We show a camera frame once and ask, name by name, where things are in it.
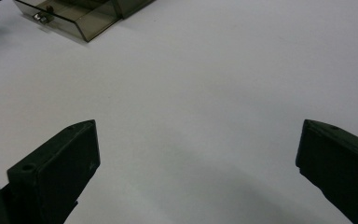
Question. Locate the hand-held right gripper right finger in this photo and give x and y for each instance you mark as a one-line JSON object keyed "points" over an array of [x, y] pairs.
{"points": [[338, 165]]}

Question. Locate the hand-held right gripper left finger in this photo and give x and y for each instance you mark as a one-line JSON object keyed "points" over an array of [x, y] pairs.
{"points": [[59, 168]]}

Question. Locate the smoky transparent drawer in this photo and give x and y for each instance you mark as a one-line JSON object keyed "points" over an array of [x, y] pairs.
{"points": [[84, 23]]}

